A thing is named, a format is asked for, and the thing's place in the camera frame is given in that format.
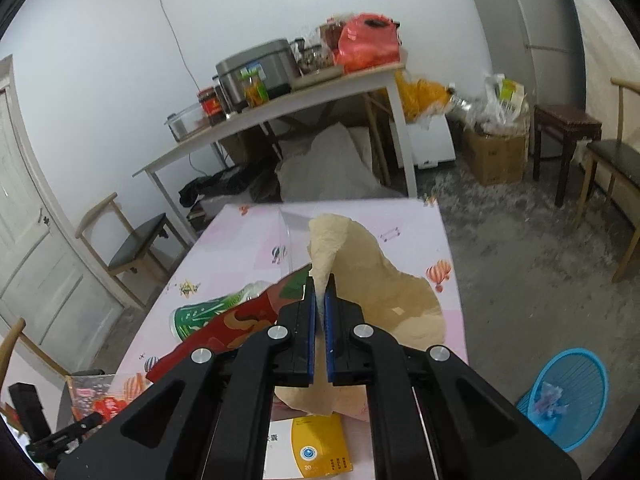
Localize yellow white medicine box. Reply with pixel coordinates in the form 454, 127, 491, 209
262, 414, 352, 479

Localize white side table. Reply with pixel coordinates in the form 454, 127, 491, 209
138, 63, 418, 244

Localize grey rice cooker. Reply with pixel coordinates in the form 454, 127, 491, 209
216, 38, 300, 112

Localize red sauce jar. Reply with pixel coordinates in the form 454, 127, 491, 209
198, 87, 226, 126

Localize cardboard box on floor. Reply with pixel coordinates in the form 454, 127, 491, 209
462, 127, 528, 186

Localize green snack bag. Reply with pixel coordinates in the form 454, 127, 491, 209
169, 281, 270, 341

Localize yellow plastic bag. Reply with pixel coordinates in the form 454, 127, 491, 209
395, 70, 451, 124

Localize grey refrigerator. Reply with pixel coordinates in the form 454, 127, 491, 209
456, 0, 586, 111

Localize white cabinet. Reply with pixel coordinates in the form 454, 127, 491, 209
407, 115, 456, 169

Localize pickle jar green label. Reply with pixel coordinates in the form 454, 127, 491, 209
242, 70, 269, 107

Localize white door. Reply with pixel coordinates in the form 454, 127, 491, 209
1, 58, 122, 372

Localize clear plastic bag red print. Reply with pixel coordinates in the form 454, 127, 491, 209
532, 382, 568, 419

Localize wooden chair black seat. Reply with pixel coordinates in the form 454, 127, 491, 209
572, 77, 640, 283

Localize white mattress blue edge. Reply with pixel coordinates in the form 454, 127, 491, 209
574, 0, 639, 136

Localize red snack bag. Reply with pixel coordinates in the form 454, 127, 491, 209
146, 264, 311, 382

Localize plastic bags on box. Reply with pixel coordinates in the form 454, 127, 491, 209
446, 74, 530, 136

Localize pink patterned table cover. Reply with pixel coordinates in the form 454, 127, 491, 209
106, 198, 470, 480

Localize dark wooden stool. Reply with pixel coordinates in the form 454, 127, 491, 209
533, 104, 602, 208

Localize clear plastic sheet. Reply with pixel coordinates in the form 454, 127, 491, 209
278, 208, 311, 275

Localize brown paper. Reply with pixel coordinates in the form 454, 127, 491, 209
276, 214, 446, 422

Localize glass bowl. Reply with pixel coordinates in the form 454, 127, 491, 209
165, 103, 210, 143

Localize wooden chair at left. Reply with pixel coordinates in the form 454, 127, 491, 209
74, 192, 191, 311

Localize blue plastic waste basket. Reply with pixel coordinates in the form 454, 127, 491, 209
516, 348, 608, 452

